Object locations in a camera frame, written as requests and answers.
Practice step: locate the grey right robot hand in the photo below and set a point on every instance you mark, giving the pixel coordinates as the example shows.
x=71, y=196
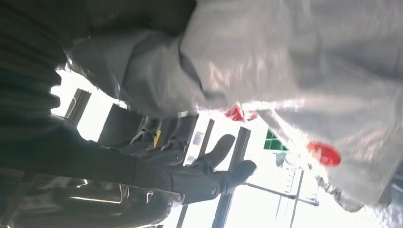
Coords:
x=94, y=166

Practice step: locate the black and yellow column label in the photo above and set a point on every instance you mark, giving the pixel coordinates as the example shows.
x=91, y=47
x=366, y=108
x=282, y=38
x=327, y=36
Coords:
x=157, y=138

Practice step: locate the green plastic crate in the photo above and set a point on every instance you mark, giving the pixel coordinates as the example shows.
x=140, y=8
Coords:
x=274, y=144

